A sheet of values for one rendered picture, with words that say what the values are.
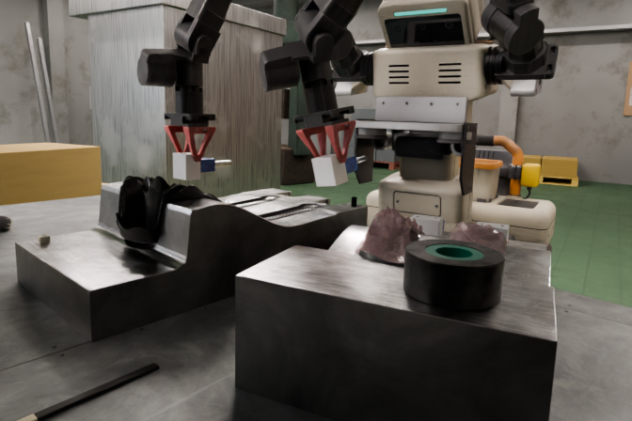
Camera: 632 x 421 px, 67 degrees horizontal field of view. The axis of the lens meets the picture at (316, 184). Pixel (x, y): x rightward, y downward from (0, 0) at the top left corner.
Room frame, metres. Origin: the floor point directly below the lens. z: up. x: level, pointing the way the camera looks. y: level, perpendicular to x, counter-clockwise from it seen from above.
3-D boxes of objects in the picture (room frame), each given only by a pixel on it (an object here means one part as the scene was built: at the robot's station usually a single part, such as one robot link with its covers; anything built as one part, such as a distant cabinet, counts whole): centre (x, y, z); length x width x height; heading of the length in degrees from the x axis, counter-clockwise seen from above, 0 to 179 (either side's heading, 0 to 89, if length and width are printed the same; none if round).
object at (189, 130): (1.00, 0.26, 1.00); 0.07 x 0.07 x 0.09; 47
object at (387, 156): (9.84, -1.21, 0.59); 1.19 x 0.79 x 1.18; 58
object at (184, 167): (1.03, 0.24, 0.94); 0.13 x 0.05 x 0.05; 138
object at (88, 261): (0.76, 0.17, 0.87); 0.50 x 0.26 x 0.14; 138
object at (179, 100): (1.00, 0.27, 1.07); 0.10 x 0.07 x 0.07; 47
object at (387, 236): (0.59, -0.15, 0.90); 0.26 x 0.18 x 0.08; 155
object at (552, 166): (8.15, -3.88, 0.21); 1.19 x 0.86 x 0.42; 58
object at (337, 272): (0.58, -0.15, 0.85); 0.50 x 0.26 x 0.11; 155
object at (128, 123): (4.62, 1.26, 0.99); 1.58 x 1.18 x 1.98; 148
